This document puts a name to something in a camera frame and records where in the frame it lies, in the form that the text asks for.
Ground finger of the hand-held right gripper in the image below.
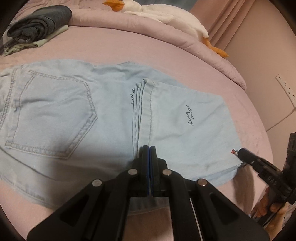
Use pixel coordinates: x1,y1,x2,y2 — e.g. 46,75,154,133
236,148,264,173

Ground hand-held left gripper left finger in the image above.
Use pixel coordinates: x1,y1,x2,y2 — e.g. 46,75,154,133
26,145,151,241

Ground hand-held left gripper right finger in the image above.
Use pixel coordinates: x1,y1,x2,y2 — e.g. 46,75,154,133
150,145,269,241

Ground light blue jeans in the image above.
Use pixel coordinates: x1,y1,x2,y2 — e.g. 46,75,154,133
0,60,240,210

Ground person's right hand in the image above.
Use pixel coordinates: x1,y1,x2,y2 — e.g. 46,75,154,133
254,185,289,218

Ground white power strip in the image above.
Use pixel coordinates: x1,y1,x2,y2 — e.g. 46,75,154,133
276,74,296,101

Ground pink curtain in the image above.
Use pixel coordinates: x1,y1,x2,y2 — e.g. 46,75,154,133
190,0,257,47

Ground white goose plush toy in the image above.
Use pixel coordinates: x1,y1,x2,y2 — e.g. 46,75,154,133
103,0,229,58

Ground pink quilt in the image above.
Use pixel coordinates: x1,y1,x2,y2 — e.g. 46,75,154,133
68,0,247,91

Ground folded light green cloth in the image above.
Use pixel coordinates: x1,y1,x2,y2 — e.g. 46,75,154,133
3,25,69,56

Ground folded dark jeans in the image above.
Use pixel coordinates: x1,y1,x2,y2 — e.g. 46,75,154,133
7,6,73,43

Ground white cable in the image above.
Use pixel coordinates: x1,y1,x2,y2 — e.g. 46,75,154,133
266,109,296,132

